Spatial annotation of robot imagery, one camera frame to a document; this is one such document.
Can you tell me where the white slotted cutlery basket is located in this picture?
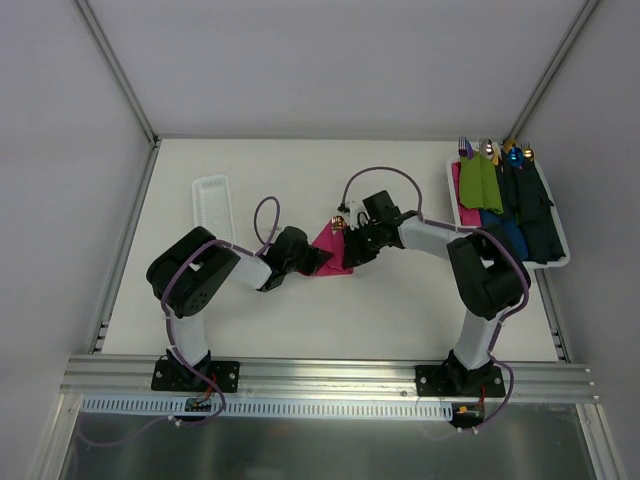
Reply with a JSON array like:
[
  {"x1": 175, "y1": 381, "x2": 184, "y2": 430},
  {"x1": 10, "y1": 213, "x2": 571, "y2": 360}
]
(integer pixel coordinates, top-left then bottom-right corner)
[{"x1": 192, "y1": 174, "x2": 236, "y2": 243}]

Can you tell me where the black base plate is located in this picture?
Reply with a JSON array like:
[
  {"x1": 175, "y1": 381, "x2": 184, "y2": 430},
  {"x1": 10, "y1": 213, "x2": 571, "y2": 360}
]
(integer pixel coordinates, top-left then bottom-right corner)
[
  {"x1": 151, "y1": 350, "x2": 240, "y2": 393},
  {"x1": 415, "y1": 358, "x2": 506, "y2": 398}
]

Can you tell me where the aluminium mounting rail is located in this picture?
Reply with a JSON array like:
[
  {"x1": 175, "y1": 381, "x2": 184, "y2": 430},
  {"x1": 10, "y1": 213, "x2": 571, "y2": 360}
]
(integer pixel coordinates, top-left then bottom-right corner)
[{"x1": 60, "y1": 354, "x2": 601, "y2": 404}]

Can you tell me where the gold ornate spoon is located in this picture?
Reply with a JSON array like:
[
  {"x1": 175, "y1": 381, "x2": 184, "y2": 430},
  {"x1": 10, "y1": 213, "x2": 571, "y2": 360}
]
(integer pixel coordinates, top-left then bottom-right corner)
[{"x1": 331, "y1": 215, "x2": 346, "y2": 232}]

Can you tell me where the magenta paper napkin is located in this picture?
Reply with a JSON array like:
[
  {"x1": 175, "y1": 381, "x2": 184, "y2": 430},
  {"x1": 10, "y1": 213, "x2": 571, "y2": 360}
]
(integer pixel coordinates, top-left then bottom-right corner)
[{"x1": 305, "y1": 221, "x2": 353, "y2": 277}]

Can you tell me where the purple fork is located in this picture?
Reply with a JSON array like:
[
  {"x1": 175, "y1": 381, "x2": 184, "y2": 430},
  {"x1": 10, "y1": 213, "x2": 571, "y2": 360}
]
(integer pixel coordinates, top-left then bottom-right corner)
[{"x1": 458, "y1": 136, "x2": 474, "y2": 158}]

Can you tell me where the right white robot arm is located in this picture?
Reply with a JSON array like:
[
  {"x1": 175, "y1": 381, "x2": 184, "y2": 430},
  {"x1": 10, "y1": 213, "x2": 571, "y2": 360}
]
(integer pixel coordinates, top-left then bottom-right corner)
[{"x1": 338, "y1": 190, "x2": 531, "y2": 398}]

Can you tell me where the gold spoon in tray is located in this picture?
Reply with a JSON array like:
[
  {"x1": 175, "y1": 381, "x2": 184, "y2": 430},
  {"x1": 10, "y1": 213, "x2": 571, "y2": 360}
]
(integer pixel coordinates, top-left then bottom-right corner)
[{"x1": 522, "y1": 144, "x2": 535, "y2": 162}]

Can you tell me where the green rolled napkin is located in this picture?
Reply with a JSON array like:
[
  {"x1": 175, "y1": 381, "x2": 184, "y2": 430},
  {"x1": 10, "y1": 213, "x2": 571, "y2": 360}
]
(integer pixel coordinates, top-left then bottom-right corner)
[{"x1": 459, "y1": 153, "x2": 504, "y2": 214}]

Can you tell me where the dark navy rolled napkin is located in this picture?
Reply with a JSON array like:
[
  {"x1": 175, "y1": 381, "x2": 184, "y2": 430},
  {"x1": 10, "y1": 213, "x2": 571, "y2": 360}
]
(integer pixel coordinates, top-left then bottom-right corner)
[{"x1": 496, "y1": 161, "x2": 518, "y2": 221}]

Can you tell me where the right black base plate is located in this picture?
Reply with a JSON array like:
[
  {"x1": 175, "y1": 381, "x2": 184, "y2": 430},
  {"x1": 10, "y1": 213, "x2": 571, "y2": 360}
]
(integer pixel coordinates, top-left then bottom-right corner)
[{"x1": 415, "y1": 358, "x2": 506, "y2": 398}]

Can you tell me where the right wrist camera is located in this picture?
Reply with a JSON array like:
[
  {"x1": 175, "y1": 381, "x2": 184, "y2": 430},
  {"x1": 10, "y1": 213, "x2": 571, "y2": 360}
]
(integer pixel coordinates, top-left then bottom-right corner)
[{"x1": 338, "y1": 200, "x2": 369, "y2": 230}]

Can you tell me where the blue rolled napkin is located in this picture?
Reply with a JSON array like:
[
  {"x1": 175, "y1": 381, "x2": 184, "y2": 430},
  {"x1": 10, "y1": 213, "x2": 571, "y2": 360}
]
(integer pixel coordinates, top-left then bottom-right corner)
[{"x1": 480, "y1": 210, "x2": 529, "y2": 261}]

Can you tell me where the dark teal rolled napkin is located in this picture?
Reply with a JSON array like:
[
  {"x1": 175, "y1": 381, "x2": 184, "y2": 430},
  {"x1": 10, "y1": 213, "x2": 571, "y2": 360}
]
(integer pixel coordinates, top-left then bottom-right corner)
[{"x1": 514, "y1": 161, "x2": 564, "y2": 264}]

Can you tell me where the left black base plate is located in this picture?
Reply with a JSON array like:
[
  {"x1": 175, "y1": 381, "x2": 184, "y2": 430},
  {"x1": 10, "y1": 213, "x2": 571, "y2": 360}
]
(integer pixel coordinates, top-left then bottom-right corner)
[{"x1": 151, "y1": 350, "x2": 240, "y2": 393}]

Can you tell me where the white slotted cable duct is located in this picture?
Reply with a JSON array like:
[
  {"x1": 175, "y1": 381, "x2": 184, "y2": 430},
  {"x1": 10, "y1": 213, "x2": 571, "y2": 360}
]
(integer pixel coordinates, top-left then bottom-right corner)
[{"x1": 80, "y1": 395, "x2": 453, "y2": 422}]

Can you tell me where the silver spoon in tray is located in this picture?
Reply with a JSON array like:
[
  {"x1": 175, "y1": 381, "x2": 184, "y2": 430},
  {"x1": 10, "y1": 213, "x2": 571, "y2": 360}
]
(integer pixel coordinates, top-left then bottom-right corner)
[{"x1": 479, "y1": 138, "x2": 500, "y2": 165}]

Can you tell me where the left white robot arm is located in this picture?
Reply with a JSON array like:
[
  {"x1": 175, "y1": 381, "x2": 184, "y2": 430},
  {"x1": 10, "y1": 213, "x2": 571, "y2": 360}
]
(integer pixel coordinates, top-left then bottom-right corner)
[{"x1": 146, "y1": 227, "x2": 333, "y2": 394}]

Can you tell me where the blue spoon in tray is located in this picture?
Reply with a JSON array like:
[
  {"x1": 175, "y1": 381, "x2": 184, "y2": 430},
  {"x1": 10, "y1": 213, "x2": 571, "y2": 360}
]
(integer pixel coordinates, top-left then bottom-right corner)
[{"x1": 508, "y1": 147, "x2": 525, "y2": 168}]

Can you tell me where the white napkin tray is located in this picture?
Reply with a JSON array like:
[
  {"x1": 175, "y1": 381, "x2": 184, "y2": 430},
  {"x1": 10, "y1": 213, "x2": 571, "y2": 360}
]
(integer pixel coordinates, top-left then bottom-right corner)
[{"x1": 445, "y1": 147, "x2": 569, "y2": 269}]

